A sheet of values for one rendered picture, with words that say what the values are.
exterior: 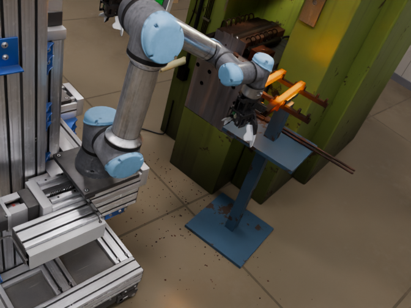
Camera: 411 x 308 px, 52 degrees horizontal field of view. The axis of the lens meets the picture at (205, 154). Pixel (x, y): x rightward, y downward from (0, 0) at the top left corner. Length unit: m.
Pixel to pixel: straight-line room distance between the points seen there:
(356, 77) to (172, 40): 1.74
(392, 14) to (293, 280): 1.54
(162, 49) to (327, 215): 2.13
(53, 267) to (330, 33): 1.67
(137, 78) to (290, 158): 1.07
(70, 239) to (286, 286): 1.39
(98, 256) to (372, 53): 1.83
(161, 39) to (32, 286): 1.25
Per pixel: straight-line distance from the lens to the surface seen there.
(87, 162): 1.49
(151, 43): 1.09
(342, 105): 2.78
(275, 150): 2.05
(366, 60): 2.66
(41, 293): 1.96
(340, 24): 2.20
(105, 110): 1.44
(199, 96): 2.50
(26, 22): 1.29
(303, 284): 2.55
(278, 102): 1.87
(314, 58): 2.28
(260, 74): 1.46
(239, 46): 2.32
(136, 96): 1.20
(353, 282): 2.73
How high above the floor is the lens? 1.88
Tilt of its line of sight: 38 degrees down
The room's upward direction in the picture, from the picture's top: 18 degrees clockwise
